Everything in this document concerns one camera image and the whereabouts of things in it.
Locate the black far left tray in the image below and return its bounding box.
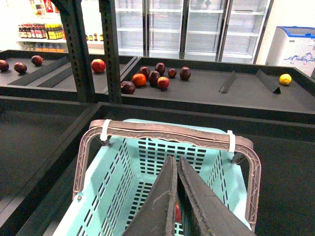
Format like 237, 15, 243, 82
0, 50, 138, 101

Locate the black display tray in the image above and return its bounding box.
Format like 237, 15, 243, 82
121, 57, 315, 124
0, 102, 315, 236

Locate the dark apple far left middle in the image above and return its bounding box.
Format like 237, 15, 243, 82
14, 62, 28, 74

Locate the red yellow apple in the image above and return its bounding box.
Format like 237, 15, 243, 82
175, 203, 182, 224

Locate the black near display tray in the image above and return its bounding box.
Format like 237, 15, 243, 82
0, 102, 315, 236

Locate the black middle display tray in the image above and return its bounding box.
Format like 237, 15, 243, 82
121, 57, 315, 124

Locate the white chest freezer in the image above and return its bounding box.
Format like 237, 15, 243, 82
266, 26, 315, 76

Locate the white zip tie right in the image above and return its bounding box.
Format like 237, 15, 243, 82
227, 130, 236, 153

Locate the dark apple back tall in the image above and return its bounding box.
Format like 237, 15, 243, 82
155, 62, 166, 76

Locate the black near left tray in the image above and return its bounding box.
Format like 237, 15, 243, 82
0, 96, 93, 224

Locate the dark apple back right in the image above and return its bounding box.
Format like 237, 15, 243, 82
180, 66, 191, 81

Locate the red apple on far tray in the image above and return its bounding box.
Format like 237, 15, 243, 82
91, 59, 106, 73

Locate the black perforated steel post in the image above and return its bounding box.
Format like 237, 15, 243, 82
98, 0, 122, 104

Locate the glass door refrigerator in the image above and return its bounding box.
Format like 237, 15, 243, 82
115, 0, 273, 64

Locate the small dark red apple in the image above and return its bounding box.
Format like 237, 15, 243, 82
168, 68, 177, 79

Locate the red apple in cluster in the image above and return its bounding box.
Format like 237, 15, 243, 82
157, 77, 170, 89

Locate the yellow lemon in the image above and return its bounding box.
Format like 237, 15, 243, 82
279, 74, 292, 86

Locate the black long divider strip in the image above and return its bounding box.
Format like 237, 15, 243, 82
8, 57, 69, 86

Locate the dark apple far left edge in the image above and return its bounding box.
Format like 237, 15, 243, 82
0, 59, 9, 72

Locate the black right tray divider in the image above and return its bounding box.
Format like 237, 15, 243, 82
256, 69, 281, 94

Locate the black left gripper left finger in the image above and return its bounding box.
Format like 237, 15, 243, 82
123, 155, 178, 236

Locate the orange red round fruit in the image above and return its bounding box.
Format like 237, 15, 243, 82
131, 73, 147, 88

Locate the brown basket handle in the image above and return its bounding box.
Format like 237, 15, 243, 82
72, 119, 261, 227

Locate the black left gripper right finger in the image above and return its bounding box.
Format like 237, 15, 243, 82
177, 157, 255, 236

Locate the black short divider strip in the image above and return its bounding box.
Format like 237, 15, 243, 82
37, 67, 73, 88

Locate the dark red apple front left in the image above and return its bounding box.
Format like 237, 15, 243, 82
121, 81, 136, 94

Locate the dark apple behind red one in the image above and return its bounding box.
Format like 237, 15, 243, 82
148, 71, 160, 87

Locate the dark apple far left back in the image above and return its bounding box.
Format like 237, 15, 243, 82
31, 55, 44, 66

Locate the light blue plastic basket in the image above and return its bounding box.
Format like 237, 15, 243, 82
55, 136, 247, 236

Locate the white zip tie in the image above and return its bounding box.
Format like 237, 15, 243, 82
100, 119, 111, 141
227, 130, 236, 153

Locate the white zip tie left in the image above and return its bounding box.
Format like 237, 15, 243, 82
100, 119, 111, 141

